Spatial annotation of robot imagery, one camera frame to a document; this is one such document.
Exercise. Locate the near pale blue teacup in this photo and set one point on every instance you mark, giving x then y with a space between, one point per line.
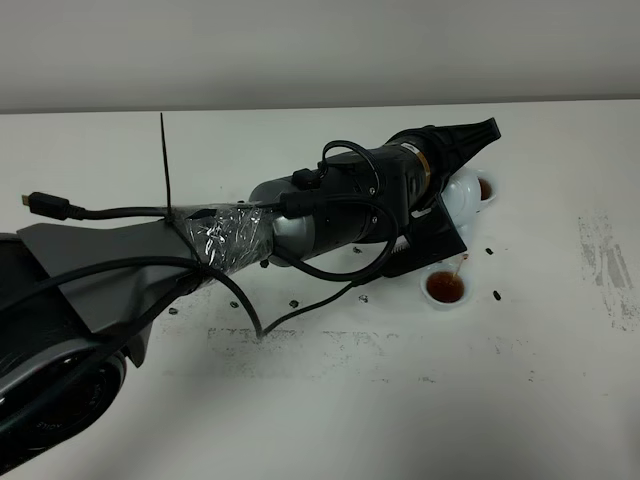
446 286

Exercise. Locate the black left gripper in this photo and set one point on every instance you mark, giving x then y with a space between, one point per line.
439 151

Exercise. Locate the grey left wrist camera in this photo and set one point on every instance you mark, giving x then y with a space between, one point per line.
430 238

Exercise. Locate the black cable tie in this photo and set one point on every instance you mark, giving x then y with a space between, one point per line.
167 170

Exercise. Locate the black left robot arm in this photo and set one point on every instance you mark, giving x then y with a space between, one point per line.
80 290

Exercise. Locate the far pale blue teacup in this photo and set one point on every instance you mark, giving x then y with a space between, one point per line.
488 188

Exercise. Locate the pale blue teacup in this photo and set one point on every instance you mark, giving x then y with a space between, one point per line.
488 188
446 286

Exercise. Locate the pale blue porcelain teapot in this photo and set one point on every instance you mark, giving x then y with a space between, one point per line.
462 197

